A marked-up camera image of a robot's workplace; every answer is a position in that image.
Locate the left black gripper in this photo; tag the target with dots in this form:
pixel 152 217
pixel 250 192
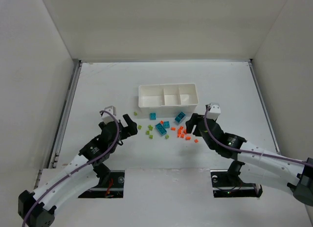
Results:
pixel 122 128

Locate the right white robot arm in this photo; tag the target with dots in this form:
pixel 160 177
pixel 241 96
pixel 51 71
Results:
pixel 252 164

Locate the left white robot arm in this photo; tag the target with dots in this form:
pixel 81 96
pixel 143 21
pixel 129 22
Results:
pixel 38 208

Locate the teal penguin lego brick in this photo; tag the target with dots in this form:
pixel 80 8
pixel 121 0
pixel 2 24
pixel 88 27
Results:
pixel 180 117

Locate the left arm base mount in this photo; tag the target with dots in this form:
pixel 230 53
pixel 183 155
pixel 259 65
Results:
pixel 110 184

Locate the teal square lego brick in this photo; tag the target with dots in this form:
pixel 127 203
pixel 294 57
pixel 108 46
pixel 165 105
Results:
pixel 153 116

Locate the white three-compartment sorting tray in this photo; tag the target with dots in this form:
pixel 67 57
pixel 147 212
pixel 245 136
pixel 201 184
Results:
pixel 167 98

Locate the long teal lego brick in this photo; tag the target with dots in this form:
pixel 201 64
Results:
pixel 160 128

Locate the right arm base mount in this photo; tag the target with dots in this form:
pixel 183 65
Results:
pixel 227 184

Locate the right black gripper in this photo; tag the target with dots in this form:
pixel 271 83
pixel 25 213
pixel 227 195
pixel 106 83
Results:
pixel 199 124

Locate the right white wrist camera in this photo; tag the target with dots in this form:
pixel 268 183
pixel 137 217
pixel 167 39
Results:
pixel 214 111

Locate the small teal lego brick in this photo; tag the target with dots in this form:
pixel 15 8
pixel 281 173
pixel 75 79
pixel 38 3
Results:
pixel 166 124

